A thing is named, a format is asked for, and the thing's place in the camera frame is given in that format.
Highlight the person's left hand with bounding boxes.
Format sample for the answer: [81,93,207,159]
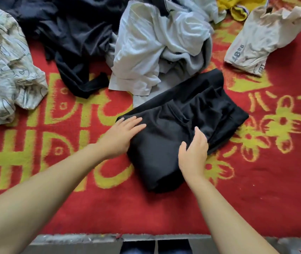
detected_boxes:
[95,116,147,160]

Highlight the person's right hand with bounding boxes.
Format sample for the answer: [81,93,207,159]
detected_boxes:
[178,126,209,183]

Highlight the black garment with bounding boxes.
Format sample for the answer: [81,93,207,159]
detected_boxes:
[116,69,249,194]

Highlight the person's left forearm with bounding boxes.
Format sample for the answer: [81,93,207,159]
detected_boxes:
[0,144,107,254]

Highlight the person's right forearm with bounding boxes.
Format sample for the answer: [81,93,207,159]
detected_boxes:
[187,177,280,254]

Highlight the light grey garment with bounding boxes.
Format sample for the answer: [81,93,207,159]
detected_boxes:
[133,37,213,108]

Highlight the white crumpled garment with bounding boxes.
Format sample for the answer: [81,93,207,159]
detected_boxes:
[105,0,214,97]

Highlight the red blanket with yellow pattern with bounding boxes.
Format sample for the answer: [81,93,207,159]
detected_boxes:
[0,0,301,239]

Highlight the dark navy crumpled garment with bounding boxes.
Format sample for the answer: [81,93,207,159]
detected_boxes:
[0,0,140,99]

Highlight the person's dark blue trousers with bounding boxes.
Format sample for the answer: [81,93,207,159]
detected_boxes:
[120,239,193,254]

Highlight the white garment with line print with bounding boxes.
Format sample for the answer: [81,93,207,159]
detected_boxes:
[0,6,49,126]

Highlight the beige printed garment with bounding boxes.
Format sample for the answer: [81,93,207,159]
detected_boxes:
[224,6,301,77]

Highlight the yellow garment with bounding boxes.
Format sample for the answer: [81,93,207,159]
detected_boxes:
[215,0,268,22]

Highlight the grey bed frame edge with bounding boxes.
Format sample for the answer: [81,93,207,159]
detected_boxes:
[21,233,301,254]

